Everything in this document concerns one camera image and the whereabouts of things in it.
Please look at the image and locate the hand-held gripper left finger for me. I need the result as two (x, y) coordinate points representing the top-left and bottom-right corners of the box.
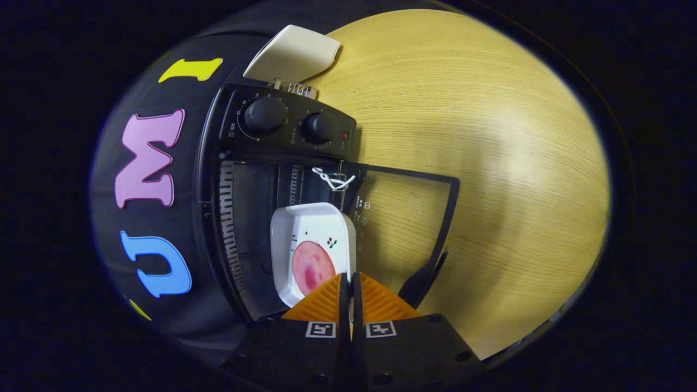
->
(221, 272), (350, 392)

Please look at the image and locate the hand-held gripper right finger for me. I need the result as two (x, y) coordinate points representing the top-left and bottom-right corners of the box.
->
(351, 271), (485, 392)

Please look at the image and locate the pink ham slice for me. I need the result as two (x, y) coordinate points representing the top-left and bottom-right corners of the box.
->
(292, 241), (337, 292)

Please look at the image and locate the white square food dish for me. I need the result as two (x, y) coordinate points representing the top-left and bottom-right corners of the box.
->
(270, 202), (357, 308)

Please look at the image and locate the black toaster oven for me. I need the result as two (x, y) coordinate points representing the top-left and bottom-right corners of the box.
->
(197, 83), (461, 327)

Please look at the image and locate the white toaster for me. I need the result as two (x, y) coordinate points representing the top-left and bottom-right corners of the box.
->
(243, 24), (341, 84)

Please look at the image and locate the white string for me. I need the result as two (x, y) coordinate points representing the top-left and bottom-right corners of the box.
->
(312, 167), (356, 191)

